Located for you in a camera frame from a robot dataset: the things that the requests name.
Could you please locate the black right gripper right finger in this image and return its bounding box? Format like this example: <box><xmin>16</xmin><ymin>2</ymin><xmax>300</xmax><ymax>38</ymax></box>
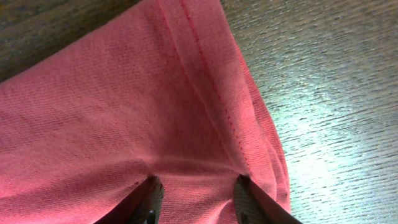
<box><xmin>233</xmin><ymin>175</ymin><xmax>302</xmax><ymax>224</ymax></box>

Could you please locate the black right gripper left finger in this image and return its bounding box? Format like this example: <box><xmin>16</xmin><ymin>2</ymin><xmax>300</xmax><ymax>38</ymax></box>
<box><xmin>95</xmin><ymin>175</ymin><xmax>164</xmax><ymax>224</ymax></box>

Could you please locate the orange FRAM t-shirt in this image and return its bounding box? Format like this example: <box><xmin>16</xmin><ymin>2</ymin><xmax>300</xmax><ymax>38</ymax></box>
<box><xmin>1</xmin><ymin>0</ymin><xmax>290</xmax><ymax>223</ymax></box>

